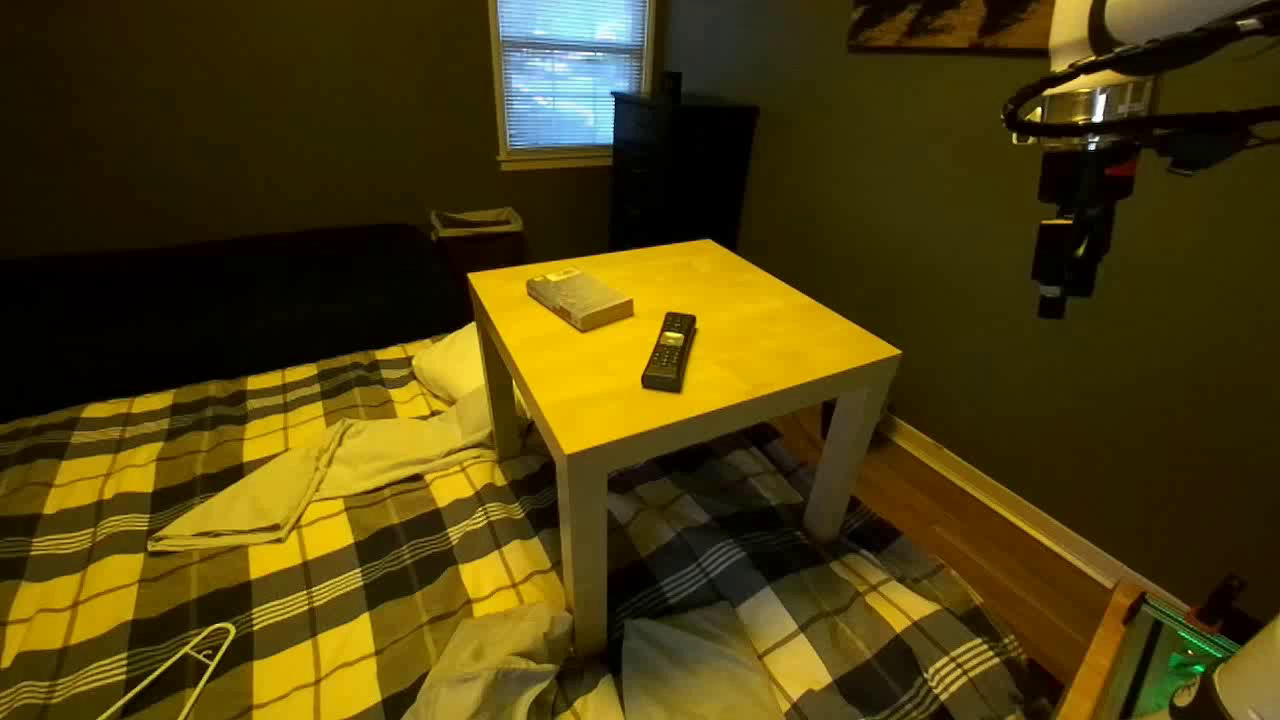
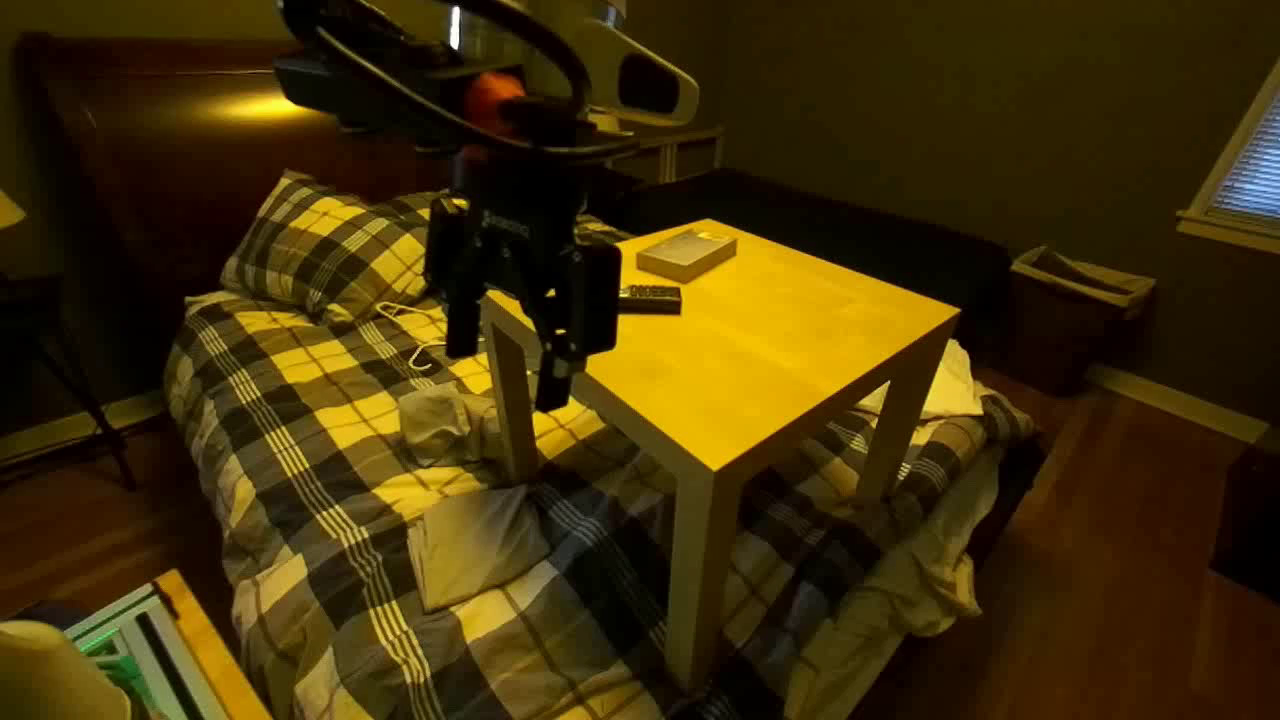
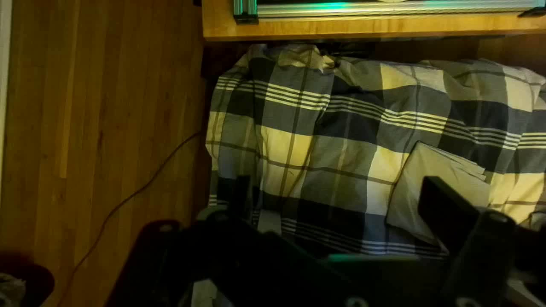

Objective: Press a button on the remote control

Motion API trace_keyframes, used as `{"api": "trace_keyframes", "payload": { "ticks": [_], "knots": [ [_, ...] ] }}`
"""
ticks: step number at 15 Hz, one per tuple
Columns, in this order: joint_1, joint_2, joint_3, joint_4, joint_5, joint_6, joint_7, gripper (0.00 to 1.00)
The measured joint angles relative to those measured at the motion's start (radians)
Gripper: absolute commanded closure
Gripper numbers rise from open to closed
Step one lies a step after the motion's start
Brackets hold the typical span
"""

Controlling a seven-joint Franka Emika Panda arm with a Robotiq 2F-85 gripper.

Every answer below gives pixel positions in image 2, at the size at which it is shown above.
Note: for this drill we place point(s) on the small flat grey box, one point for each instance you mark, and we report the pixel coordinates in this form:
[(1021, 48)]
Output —
[(687, 254)]

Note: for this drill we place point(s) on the black folding stand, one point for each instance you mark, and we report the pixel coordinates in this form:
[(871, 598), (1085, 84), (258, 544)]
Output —
[(43, 345)]

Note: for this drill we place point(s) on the plaid bed blanket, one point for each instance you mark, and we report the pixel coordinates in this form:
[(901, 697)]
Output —
[(305, 452)]

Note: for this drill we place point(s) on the white bed sheet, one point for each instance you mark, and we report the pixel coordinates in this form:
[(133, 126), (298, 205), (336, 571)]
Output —
[(933, 572)]

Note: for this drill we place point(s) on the crumpled grey cloth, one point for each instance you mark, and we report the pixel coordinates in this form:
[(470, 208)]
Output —
[(439, 423)]

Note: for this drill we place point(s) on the black remote control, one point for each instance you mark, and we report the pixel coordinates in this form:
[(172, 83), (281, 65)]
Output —
[(651, 302)]

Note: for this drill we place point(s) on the white lampshade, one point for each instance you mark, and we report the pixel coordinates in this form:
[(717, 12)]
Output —
[(47, 672)]

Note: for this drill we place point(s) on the dark dresser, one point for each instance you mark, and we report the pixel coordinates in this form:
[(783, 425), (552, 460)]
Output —
[(1249, 515)]

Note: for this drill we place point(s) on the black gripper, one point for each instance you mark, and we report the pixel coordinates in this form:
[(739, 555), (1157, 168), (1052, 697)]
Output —
[(526, 200)]

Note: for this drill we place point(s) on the folded white cloth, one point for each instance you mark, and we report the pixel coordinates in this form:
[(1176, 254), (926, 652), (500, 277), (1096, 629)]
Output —
[(475, 544)]

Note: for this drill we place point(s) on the open brown bin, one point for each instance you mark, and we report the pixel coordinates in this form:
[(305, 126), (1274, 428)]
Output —
[(1072, 321)]

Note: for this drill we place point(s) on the plaid pillow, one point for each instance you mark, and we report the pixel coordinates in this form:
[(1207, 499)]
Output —
[(326, 247)]

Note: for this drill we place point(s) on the white framed window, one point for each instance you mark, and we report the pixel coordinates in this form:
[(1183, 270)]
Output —
[(1247, 182)]

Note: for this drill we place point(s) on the dark wooden headboard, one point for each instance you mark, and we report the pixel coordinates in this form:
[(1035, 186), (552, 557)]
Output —
[(147, 172)]

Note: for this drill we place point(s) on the light wooden side table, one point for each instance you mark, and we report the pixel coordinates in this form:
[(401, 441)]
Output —
[(760, 353)]

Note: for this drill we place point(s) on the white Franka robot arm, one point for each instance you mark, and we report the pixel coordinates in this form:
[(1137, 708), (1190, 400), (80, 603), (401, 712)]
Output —
[(626, 63)]

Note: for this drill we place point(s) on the wood framed green board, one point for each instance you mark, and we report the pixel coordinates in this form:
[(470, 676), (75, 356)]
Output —
[(164, 652)]

